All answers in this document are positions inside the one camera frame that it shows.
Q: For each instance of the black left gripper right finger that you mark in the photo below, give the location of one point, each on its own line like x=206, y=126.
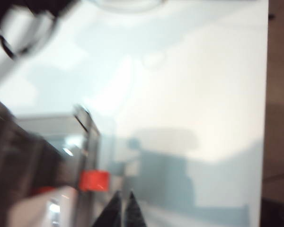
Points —
x=135, y=215

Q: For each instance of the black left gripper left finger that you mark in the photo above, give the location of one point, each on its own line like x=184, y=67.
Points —
x=111, y=215

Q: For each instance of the black Rubik's cube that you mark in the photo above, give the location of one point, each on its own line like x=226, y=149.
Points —
x=19, y=28

